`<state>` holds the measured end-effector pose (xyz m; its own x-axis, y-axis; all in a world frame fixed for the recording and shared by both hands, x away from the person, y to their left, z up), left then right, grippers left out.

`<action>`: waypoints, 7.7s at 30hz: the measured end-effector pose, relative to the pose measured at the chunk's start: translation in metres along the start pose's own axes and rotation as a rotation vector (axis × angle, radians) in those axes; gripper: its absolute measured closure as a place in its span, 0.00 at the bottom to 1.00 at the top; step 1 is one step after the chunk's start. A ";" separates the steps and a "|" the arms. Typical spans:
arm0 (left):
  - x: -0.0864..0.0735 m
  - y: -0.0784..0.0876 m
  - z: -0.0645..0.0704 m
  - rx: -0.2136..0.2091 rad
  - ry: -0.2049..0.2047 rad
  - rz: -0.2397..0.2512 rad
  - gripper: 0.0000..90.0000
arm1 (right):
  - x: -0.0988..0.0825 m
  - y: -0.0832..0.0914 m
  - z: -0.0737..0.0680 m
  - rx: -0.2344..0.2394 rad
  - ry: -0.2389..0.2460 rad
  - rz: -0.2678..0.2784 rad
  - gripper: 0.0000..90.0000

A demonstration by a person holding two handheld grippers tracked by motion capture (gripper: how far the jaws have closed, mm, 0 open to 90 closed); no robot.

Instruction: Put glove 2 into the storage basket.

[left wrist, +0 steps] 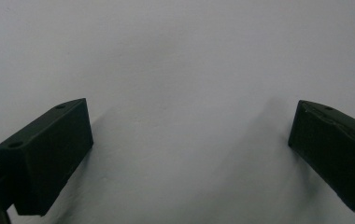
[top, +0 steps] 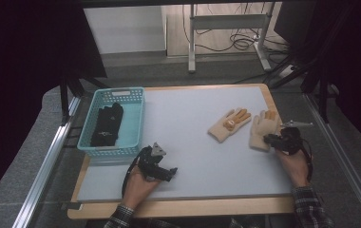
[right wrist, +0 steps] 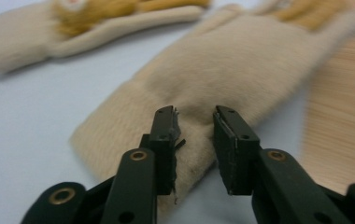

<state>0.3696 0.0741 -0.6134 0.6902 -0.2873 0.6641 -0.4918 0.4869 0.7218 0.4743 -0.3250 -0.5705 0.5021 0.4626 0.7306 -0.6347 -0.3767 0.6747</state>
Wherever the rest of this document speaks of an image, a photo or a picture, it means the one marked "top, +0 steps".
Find white metal desk frame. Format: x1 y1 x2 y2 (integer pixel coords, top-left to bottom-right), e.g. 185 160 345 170
187 2 274 75

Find grey table bracket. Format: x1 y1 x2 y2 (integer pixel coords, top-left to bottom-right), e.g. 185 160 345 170
61 201 84 211

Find black floor cables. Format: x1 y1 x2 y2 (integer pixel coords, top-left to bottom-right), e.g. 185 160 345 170
181 2 292 65

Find aluminium rail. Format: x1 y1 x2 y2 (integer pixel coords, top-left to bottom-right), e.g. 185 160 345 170
11 96 82 228
303 92 361 228

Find white power strip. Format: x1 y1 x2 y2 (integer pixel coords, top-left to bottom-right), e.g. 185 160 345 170
277 64 295 79

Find person's right hand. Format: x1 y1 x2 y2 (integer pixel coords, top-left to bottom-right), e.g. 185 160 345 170
274 147 314 189

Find teal plastic basket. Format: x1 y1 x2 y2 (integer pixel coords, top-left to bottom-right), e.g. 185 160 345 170
76 86 146 159

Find dark curtain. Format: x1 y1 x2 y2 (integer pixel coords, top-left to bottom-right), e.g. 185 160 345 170
273 0 361 158
0 0 108 210

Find left hand-held gripper black cable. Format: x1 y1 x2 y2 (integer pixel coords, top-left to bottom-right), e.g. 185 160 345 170
121 147 145 198

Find hand-held gripper black cable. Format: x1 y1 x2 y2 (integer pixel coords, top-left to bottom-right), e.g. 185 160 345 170
121 147 145 198
300 138 314 183

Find black stand legs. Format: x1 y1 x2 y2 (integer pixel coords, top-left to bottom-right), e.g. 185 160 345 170
265 53 336 124
58 72 108 125

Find right hand-held gripper black cable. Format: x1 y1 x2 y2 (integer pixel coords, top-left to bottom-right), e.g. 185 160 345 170
300 138 314 183

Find plain beige glove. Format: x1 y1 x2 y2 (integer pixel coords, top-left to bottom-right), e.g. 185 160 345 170
248 109 283 153

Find black glove with triangle mark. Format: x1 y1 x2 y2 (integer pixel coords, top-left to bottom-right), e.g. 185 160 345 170
89 106 120 148

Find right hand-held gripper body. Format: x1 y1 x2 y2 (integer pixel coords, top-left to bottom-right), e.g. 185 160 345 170
277 120 314 156

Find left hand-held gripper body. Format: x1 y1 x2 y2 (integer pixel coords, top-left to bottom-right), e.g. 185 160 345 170
137 142 167 181

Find white panel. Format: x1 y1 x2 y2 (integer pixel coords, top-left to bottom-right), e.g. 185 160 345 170
83 5 167 55

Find person's left hand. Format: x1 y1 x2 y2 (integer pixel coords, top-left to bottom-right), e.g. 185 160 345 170
121 165 162 211

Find white foam mat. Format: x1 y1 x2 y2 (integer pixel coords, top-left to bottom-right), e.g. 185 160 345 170
77 86 294 203

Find beige glove with bear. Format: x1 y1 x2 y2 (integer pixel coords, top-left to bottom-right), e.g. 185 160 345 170
207 107 253 143

